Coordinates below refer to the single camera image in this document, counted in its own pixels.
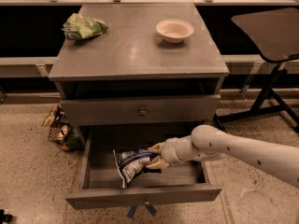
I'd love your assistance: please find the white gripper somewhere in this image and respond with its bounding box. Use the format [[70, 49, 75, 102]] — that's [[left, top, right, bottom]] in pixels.
[[146, 136, 191, 170]]

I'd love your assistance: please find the blue chip bag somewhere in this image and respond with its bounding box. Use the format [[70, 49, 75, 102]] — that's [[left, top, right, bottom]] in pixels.
[[113, 149, 160, 189]]

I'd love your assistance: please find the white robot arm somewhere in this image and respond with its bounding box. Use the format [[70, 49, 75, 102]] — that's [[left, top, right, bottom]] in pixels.
[[147, 125, 299, 188]]

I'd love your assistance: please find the round brass top drawer knob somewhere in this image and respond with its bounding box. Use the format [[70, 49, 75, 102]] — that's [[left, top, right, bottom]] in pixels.
[[138, 107, 147, 116]]

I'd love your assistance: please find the closed grey top drawer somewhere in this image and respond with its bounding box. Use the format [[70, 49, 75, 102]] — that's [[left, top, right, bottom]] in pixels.
[[61, 94, 221, 126]]

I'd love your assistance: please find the open grey middle drawer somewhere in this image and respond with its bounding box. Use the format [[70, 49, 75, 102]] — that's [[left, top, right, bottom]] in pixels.
[[66, 122, 221, 210]]

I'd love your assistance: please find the grey wooden drawer cabinet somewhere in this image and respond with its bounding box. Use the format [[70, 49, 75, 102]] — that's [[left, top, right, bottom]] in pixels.
[[50, 4, 228, 140]]

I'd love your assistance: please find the green chip bag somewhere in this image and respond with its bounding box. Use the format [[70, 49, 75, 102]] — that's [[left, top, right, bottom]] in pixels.
[[62, 13, 108, 40]]

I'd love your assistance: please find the blue tape cross on floor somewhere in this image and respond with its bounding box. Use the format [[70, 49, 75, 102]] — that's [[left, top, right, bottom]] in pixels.
[[127, 204, 157, 219]]

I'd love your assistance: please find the white ceramic bowl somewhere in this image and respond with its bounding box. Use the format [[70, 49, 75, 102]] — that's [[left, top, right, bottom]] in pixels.
[[156, 19, 194, 44]]

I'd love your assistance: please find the black stand table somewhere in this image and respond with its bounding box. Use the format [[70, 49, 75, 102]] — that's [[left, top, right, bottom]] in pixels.
[[214, 7, 299, 131]]

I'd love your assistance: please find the wire basket with snacks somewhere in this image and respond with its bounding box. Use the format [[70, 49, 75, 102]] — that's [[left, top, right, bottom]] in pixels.
[[42, 105, 84, 152]]

